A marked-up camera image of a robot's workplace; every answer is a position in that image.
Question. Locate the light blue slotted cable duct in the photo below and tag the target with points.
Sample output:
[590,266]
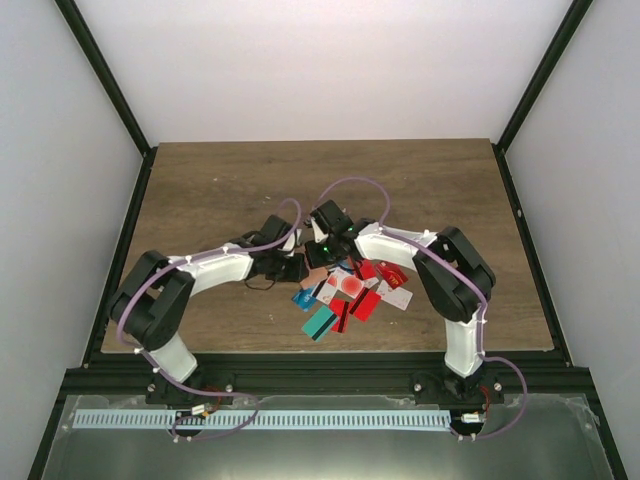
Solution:
[405,420]

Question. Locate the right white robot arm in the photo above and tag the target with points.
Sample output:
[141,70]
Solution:
[456,279]

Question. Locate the left black frame post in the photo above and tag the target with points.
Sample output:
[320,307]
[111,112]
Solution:
[92,52]

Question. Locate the white card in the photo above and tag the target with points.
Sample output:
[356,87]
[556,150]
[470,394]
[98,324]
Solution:
[338,282]
[399,297]

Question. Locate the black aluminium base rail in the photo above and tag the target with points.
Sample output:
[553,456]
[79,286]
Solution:
[325,373]

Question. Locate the right black frame post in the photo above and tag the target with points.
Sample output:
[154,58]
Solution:
[560,41]

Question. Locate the pink card holder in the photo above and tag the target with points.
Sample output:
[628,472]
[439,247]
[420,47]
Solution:
[314,277]

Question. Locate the red card upper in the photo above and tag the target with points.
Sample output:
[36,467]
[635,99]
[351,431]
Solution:
[364,304]

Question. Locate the red VIP card right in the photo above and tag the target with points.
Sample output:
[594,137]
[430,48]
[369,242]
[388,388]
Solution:
[392,274]

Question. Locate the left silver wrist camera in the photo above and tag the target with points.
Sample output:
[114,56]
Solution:
[289,247]

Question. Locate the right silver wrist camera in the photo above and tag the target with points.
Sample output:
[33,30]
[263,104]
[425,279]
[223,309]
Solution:
[320,235]

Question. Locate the white card centre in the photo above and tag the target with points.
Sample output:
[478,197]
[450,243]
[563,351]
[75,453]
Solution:
[338,282]

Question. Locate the white card right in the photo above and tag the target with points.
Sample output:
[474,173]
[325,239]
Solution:
[399,297]

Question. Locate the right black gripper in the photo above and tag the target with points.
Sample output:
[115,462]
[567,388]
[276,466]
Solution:
[313,258]

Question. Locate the teal card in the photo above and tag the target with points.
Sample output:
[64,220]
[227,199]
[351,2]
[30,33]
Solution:
[319,323]

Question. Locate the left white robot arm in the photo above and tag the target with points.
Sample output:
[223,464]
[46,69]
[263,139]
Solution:
[151,301]

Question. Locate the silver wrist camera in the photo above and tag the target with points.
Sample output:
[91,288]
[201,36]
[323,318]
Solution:
[320,235]
[289,247]

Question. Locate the blue card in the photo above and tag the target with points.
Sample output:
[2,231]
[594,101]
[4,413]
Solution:
[304,299]

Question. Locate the black frame post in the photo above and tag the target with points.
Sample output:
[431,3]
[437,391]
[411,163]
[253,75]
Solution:
[560,41]
[92,52]

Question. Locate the red card black stripe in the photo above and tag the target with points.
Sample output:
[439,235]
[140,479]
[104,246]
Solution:
[341,308]

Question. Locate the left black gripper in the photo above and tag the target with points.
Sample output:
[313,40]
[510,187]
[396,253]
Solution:
[297,272]

